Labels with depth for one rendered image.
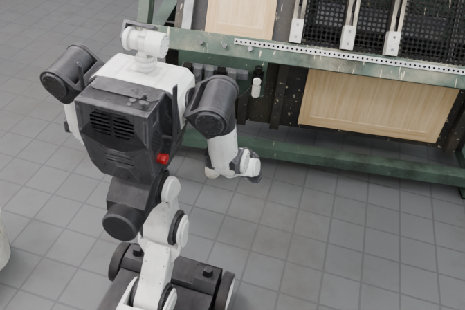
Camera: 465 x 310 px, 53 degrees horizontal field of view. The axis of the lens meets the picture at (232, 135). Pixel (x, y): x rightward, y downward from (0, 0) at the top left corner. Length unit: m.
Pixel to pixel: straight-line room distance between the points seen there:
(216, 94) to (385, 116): 1.99
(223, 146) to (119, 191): 0.35
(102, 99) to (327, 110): 2.03
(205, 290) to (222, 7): 1.48
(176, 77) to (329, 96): 1.80
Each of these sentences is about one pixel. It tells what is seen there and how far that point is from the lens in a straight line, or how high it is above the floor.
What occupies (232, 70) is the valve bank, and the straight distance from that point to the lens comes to 2.53.
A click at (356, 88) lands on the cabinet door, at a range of 2.95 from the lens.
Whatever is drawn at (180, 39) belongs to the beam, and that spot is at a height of 0.85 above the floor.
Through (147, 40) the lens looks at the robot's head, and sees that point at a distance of 1.25.
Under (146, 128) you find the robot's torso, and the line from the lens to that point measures 1.15.
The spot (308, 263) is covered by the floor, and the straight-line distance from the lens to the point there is 2.60.
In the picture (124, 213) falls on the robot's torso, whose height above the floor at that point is 0.99.
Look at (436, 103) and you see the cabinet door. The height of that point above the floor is 0.55.
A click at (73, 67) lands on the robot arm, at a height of 1.35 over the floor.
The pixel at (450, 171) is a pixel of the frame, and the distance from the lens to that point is 3.22.
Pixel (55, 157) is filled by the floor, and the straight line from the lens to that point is 3.18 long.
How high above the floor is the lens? 2.04
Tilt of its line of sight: 38 degrees down
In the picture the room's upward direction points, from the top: 6 degrees clockwise
